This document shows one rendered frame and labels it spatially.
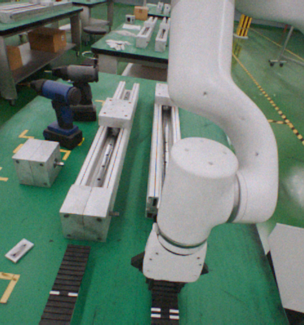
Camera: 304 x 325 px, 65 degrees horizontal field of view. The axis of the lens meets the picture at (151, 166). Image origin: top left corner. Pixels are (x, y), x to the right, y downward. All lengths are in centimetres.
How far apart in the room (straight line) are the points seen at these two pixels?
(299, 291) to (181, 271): 25
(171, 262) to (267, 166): 21
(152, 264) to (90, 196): 24
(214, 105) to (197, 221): 15
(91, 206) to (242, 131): 36
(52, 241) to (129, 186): 27
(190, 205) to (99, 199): 32
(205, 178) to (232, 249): 42
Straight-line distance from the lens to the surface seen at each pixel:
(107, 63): 242
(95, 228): 58
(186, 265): 43
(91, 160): 71
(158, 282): 54
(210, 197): 29
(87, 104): 107
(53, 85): 85
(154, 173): 68
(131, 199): 71
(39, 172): 74
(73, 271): 55
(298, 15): 60
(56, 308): 52
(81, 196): 59
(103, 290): 56
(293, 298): 62
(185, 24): 36
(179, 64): 34
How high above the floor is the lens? 129
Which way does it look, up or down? 38 degrees down
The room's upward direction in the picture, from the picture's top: 9 degrees clockwise
